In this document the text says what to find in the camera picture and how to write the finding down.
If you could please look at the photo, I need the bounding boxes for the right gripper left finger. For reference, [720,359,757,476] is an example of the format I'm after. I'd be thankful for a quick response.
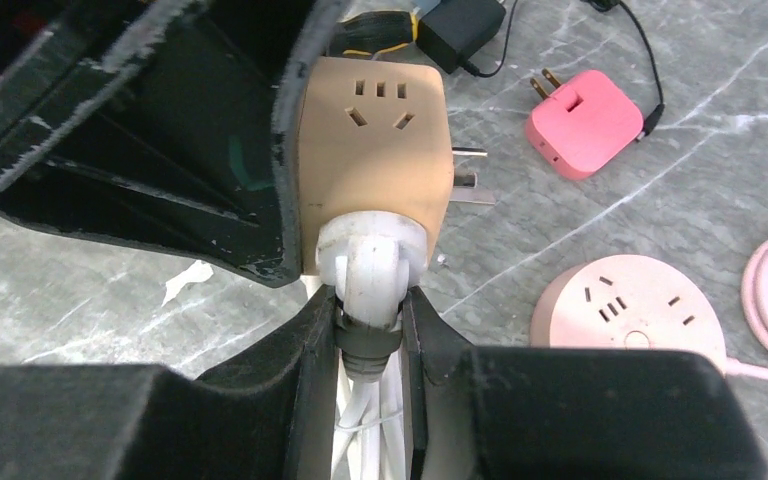
[0,287,337,479]

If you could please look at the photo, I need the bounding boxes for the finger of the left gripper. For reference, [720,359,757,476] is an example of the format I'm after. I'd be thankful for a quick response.
[0,0,348,288]

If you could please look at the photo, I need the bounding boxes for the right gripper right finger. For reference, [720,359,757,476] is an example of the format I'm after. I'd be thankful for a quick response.
[402,288,768,479]

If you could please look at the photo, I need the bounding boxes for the white power strip cable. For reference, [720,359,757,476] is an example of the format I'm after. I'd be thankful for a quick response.
[301,211,430,480]

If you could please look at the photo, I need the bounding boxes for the pink round socket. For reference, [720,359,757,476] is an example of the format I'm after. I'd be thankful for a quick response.
[530,254,727,374]

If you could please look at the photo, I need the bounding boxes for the beige cube socket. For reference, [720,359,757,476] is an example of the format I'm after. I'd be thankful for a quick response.
[294,56,497,278]

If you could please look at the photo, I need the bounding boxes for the black power adapter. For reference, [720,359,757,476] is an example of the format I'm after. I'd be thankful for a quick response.
[413,1,665,137]

